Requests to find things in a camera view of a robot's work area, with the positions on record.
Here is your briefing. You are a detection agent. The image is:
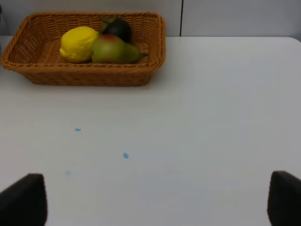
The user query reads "green red pear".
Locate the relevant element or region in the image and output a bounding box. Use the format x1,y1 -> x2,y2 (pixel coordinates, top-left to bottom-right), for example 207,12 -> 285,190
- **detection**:
91,34 -> 149,64

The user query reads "dark mangosteen with green calyx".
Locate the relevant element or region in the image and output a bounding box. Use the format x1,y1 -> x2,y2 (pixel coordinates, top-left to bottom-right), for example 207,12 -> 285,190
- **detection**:
99,16 -> 132,43

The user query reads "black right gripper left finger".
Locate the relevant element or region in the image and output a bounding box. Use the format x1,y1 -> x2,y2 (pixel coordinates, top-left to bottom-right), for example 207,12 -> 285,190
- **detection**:
0,174 -> 48,226

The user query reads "yellow lemon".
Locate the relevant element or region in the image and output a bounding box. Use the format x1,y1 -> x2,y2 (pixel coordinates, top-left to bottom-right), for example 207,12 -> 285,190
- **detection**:
59,26 -> 99,63

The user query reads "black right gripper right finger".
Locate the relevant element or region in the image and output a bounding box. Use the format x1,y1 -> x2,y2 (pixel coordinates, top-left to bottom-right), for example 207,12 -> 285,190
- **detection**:
267,171 -> 301,226

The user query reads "orange wicker basket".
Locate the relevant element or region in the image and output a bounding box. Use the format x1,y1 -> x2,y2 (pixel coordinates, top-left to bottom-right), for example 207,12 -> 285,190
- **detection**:
1,12 -> 166,87

